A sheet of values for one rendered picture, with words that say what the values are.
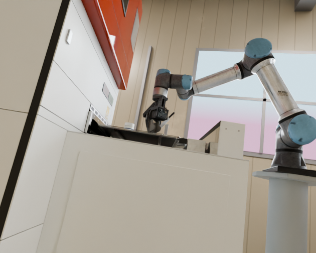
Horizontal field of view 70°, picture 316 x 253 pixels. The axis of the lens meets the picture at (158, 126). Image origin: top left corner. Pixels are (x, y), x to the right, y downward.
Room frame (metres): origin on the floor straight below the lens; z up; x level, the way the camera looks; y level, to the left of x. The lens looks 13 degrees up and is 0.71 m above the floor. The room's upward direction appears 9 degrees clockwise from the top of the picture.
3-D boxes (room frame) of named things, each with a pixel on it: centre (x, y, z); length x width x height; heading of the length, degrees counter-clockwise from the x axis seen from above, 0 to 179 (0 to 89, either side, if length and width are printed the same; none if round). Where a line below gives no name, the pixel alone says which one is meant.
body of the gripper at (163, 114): (1.11, 0.01, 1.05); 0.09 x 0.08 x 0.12; 35
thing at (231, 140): (1.09, -0.28, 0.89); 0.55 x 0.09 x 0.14; 179
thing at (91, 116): (1.16, 0.29, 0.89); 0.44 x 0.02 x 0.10; 179
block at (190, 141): (1.02, -0.18, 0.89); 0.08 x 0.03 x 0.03; 89
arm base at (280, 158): (1.08, -0.65, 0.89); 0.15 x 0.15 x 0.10
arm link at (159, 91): (1.12, 0.01, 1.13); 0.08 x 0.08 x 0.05
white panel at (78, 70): (0.98, 0.31, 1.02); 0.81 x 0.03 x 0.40; 179
